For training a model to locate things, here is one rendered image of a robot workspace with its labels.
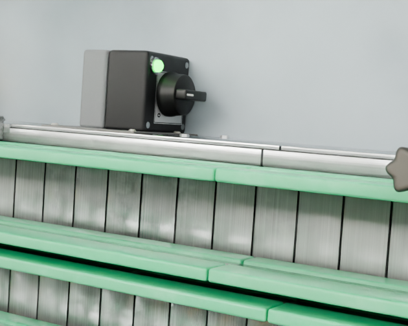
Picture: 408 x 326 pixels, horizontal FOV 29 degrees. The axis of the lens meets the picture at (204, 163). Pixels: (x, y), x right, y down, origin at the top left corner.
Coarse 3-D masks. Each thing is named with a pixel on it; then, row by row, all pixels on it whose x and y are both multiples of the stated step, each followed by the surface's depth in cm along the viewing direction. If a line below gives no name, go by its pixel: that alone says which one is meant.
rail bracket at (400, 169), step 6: (402, 150) 46; (396, 156) 47; (402, 156) 46; (390, 162) 47; (396, 162) 47; (402, 162) 46; (390, 168) 47; (396, 168) 47; (402, 168) 46; (390, 174) 47; (396, 174) 47; (402, 174) 46; (396, 180) 47; (402, 180) 46; (396, 186) 47; (402, 186) 46
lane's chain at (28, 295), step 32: (0, 288) 80; (32, 288) 78; (64, 288) 76; (96, 288) 74; (64, 320) 76; (96, 320) 74; (128, 320) 72; (160, 320) 71; (192, 320) 69; (224, 320) 67; (256, 320) 66
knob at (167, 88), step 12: (168, 72) 79; (168, 84) 78; (180, 84) 78; (192, 84) 80; (156, 96) 78; (168, 96) 78; (180, 96) 77; (192, 96) 78; (204, 96) 80; (168, 108) 78; (180, 108) 78
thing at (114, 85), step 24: (96, 72) 80; (120, 72) 78; (144, 72) 77; (96, 96) 80; (120, 96) 78; (144, 96) 77; (96, 120) 80; (120, 120) 78; (144, 120) 77; (168, 120) 81
